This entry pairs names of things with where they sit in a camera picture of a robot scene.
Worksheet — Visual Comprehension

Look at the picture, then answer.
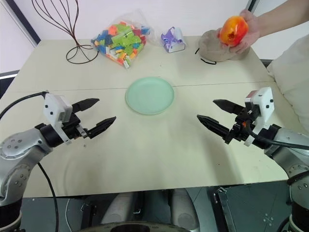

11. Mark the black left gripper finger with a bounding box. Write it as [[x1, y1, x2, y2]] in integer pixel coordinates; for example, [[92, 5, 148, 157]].
[[71, 98, 100, 114], [87, 116, 117, 140]]

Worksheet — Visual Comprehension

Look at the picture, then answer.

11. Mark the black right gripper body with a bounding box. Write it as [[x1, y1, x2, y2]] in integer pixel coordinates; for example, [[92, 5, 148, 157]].
[[230, 107, 261, 143]]

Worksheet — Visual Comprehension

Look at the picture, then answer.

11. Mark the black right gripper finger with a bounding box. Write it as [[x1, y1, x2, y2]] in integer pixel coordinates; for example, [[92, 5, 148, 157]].
[[212, 99, 245, 116], [197, 115, 233, 145]]

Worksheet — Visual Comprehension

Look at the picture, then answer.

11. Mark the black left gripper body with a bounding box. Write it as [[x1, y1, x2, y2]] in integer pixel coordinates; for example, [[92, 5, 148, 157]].
[[61, 113, 92, 140]]

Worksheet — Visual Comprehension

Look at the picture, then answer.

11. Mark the red yellow apple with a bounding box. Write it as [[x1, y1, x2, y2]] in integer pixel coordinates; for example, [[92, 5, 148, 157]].
[[219, 15, 250, 46]]

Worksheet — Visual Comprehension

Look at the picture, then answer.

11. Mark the light green round plate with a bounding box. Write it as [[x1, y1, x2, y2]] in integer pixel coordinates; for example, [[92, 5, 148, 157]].
[[125, 76, 175, 116]]

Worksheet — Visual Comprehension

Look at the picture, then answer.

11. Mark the person's bare hand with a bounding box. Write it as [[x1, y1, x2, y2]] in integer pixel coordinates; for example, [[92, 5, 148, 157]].
[[216, 9, 262, 55]]

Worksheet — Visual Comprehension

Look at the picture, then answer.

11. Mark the white cloth garment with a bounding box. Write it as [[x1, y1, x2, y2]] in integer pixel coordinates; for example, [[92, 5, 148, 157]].
[[266, 36, 309, 136]]

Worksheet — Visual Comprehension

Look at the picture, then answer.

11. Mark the clear bag of colourful blocks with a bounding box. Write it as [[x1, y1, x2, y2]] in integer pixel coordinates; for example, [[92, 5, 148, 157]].
[[90, 9, 155, 71]]

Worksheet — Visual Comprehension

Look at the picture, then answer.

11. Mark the purple and white small package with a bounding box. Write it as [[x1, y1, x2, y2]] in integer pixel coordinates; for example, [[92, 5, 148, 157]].
[[160, 26, 188, 54]]

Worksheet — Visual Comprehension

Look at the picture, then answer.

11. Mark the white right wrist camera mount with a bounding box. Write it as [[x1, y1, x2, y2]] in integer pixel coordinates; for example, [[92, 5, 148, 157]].
[[243, 87, 275, 146]]

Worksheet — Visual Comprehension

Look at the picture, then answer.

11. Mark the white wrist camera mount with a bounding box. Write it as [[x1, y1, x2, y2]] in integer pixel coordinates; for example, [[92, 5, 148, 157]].
[[43, 93, 73, 145], [243, 87, 275, 146]]

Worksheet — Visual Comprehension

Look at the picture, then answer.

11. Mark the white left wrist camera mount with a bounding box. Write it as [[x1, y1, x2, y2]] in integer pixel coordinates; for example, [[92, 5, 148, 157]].
[[43, 93, 73, 145]]

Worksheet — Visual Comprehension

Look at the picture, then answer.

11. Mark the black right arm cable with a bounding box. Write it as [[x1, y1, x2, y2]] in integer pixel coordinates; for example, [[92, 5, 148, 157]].
[[251, 131, 309, 151]]

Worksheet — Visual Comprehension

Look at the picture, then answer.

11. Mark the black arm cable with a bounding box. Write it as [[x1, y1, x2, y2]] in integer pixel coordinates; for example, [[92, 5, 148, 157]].
[[0, 91, 60, 232], [251, 131, 309, 151]]

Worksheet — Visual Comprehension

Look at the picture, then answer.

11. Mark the beige cloth with black cord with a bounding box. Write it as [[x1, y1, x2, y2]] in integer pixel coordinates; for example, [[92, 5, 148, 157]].
[[195, 29, 250, 66]]

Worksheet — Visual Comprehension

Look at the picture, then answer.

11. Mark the brown wire stand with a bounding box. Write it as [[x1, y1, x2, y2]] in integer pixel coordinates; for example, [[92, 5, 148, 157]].
[[31, 0, 100, 65]]

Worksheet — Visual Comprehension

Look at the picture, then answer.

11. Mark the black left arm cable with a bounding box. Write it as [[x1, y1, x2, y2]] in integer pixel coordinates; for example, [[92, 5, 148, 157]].
[[0, 91, 60, 232]]

